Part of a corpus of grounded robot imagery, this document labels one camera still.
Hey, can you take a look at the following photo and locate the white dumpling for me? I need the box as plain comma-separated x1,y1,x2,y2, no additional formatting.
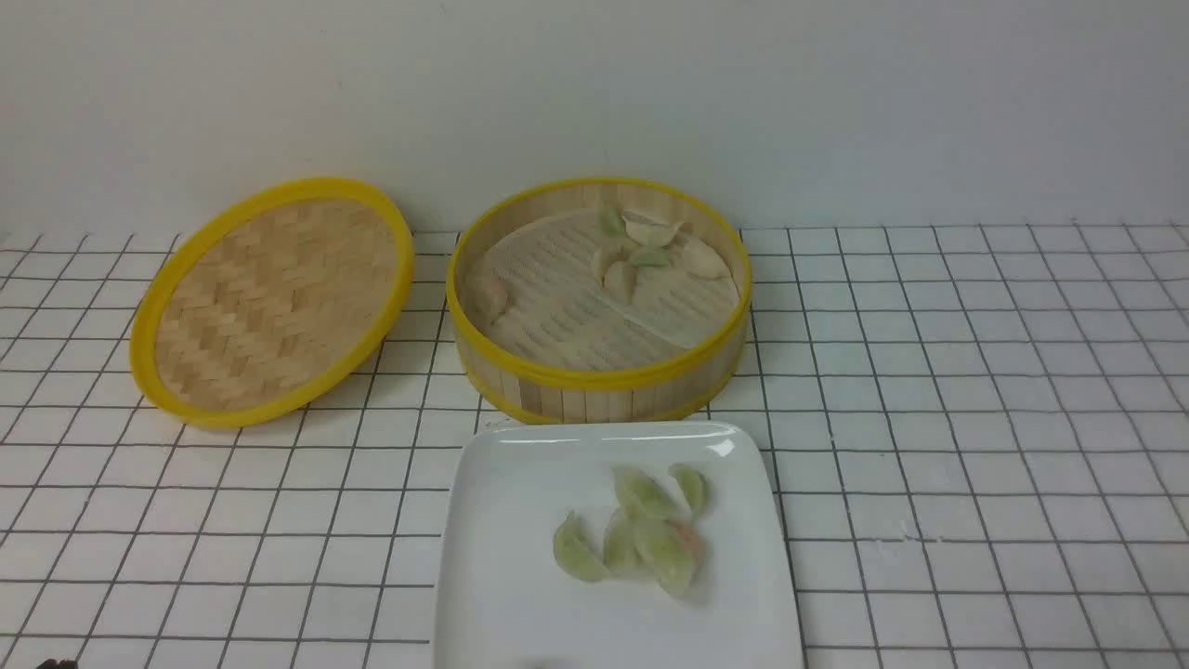
602,261,637,304
621,209,681,247
679,238,732,280

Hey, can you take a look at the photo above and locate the green dumpling top on plate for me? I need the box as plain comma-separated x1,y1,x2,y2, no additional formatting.
612,466,681,520

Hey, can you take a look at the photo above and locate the small green dumpling right plate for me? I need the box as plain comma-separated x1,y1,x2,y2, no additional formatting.
668,463,710,519

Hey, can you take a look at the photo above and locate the white square plate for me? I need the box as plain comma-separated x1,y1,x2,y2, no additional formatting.
432,422,805,668

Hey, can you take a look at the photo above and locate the green dumpling centre on plate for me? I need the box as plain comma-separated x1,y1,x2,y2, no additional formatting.
602,509,647,580

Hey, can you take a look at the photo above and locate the green dumpling left on plate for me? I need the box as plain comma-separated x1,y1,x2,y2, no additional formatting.
552,511,610,582

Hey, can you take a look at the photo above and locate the pinkish green dumpling on plate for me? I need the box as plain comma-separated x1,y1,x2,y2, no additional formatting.
633,518,702,598

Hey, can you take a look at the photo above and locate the yellow rimmed bamboo steamer basket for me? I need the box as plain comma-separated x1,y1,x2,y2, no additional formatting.
447,177,751,423

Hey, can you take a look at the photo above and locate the green dumpling centre in steamer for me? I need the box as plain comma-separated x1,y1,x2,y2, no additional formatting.
627,246,672,269

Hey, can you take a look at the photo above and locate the green dumpling in steamer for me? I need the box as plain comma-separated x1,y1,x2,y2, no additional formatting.
598,207,627,238
627,246,672,269

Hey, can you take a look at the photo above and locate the green dumpling top in steamer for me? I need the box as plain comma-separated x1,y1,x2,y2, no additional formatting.
598,207,627,238

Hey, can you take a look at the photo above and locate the pink dumpling left in steamer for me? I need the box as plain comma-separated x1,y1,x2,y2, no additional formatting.
470,272,511,326

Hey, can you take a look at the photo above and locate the white dumpling top in steamer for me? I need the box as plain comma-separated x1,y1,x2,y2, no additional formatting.
621,209,681,247

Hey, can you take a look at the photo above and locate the yellow rimmed bamboo steamer lid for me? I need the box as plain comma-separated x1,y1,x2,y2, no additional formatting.
130,177,415,429

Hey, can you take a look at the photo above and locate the dark object bottom left corner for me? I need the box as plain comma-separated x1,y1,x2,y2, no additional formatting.
34,658,78,669

